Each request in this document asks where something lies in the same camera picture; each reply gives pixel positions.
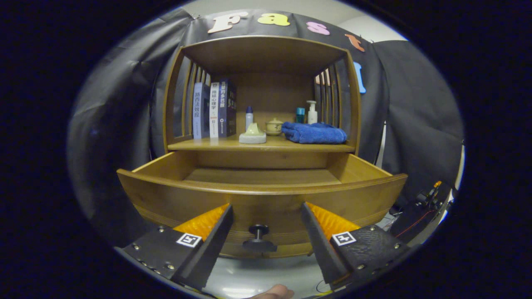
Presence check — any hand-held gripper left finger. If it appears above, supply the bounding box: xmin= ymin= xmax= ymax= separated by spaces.
xmin=114 ymin=203 xmax=234 ymax=291

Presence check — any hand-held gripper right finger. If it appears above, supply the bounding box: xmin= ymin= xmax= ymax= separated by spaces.
xmin=300 ymin=202 xmax=410 ymax=287

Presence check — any wooden drawer with black knob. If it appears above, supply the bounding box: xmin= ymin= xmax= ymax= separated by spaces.
xmin=117 ymin=150 xmax=408 ymax=258

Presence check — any pale green cleaning brush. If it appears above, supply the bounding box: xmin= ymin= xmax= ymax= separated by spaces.
xmin=239 ymin=123 xmax=267 ymax=145

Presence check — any wooden countertop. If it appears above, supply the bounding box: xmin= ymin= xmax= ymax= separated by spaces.
xmin=167 ymin=134 xmax=356 ymax=152

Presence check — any wooden cabinet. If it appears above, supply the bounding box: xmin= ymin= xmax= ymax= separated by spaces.
xmin=162 ymin=35 xmax=362 ymax=258

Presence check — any black equipment with orange part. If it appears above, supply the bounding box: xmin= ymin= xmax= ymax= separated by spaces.
xmin=389 ymin=181 xmax=447 ymax=243

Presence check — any folded blue towel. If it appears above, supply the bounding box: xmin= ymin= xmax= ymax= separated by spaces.
xmin=281 ymin=122 xmax=347 ymax=145

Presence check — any beige lidded teacup with saucer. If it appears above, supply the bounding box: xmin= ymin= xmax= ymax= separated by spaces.
xmin=265 ymin=118 xmax=284 ymax=136

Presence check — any white spine book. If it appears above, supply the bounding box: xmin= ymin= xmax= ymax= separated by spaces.
xmin=209 ymin=82 xmax=220 ymax=138

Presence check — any navy blue book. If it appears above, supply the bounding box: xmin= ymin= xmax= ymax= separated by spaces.
xmin=217 ymin=79 xmax=237 ymax=138

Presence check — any black backdrop cloth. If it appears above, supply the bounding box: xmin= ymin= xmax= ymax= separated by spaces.
xmin=66 ymin=8 xmax=465 ymax=245

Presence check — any white equipment frame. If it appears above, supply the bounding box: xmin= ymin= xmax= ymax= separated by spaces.
xmin=455 ymin=143 xmax=466 ymax=191

